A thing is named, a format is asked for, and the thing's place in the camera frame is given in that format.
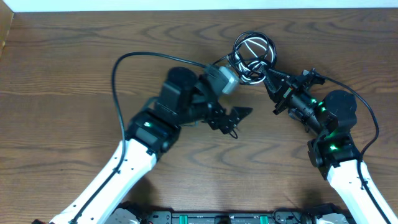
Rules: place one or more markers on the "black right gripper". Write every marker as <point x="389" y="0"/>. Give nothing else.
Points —
<point x="275" y="80"/>

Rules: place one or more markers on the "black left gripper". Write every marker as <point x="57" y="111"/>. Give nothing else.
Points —
<point x="221" y="121"/>

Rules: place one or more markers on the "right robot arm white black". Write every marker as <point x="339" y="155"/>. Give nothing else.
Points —
<point x="333" y="151"/>

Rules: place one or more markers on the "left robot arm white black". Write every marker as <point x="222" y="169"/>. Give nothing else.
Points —
<point x="184" y="98"/>

